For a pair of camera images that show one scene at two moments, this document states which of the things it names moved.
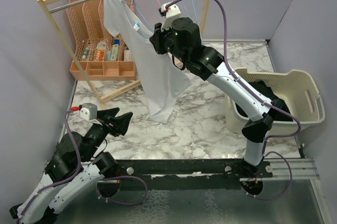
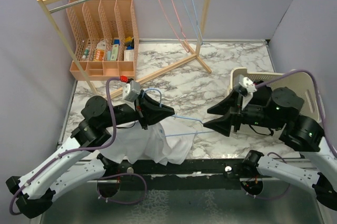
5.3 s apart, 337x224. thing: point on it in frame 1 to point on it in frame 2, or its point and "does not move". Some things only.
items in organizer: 100,54 does not move
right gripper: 156,39 to 222,124
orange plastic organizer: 105,55 does not move
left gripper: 120,123 to 148,111
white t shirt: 162,80 to 160,143
